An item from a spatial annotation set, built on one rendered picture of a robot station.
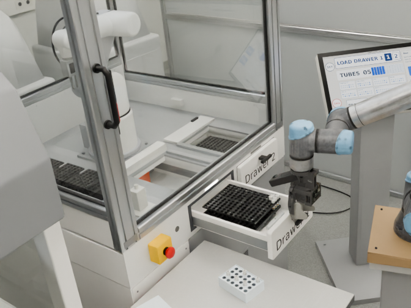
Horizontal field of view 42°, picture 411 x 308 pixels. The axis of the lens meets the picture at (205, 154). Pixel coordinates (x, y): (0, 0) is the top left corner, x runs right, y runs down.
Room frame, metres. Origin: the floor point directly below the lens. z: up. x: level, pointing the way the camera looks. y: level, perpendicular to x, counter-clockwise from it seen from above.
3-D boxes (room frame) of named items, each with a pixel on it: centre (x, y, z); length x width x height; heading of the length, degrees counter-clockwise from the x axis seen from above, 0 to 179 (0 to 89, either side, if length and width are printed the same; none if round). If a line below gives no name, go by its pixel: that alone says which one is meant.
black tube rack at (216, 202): (1.64, -0.11, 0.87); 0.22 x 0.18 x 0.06; 51
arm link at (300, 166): (1.49, -0.30, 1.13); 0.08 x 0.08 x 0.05
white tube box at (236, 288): (1.35, -0.07, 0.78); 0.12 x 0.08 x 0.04; 40
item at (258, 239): (1.65, -0.10, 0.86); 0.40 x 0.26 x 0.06; 51
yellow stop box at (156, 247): (1.45, 0.18, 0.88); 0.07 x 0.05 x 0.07; 141
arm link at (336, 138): (1.47, -0.40, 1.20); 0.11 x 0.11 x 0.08; 69
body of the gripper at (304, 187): (1.48, -0.30, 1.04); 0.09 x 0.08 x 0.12; 51
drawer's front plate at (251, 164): (1.96, -0.21, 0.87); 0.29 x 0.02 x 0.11; 141
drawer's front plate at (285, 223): (1.52, -0.26, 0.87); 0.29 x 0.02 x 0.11; 141
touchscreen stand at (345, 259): (2.25, -0.81, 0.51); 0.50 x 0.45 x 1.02; 2
